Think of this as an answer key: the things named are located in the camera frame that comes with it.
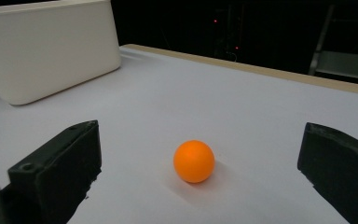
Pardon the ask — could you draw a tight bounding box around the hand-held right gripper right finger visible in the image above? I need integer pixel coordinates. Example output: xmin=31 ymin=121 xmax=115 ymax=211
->
xmin=296 ymin=121 xmax=358 ymax=224

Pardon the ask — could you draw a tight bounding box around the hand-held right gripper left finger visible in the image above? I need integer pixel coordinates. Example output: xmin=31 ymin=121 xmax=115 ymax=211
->
xmin=0 ymin=119 xmax=103 ymax=224

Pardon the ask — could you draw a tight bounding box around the white plastic box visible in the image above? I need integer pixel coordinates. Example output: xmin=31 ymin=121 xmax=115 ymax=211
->
xmin=0 ymin=0 xmax=122 ymax=106

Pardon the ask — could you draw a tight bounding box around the orange ping-pong ball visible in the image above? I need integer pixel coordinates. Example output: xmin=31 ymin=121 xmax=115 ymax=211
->
xmin=172 ymin=139 xmax=216 ymax=184

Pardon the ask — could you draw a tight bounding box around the grey metal stand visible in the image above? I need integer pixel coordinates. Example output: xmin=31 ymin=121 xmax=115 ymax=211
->
xmin=308 ymin=4 xmax=358 ymax=83

